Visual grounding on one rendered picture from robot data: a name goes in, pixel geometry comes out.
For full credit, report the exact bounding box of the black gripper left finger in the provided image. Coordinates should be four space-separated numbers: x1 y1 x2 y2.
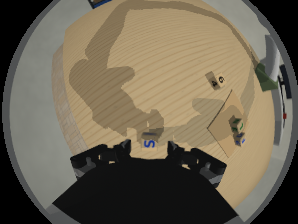
70 139 135 180

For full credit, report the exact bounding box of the tan square mat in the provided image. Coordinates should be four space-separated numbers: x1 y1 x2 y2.
207 90 249 158

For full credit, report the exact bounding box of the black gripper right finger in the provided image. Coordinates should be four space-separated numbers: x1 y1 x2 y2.
159 141 227 188

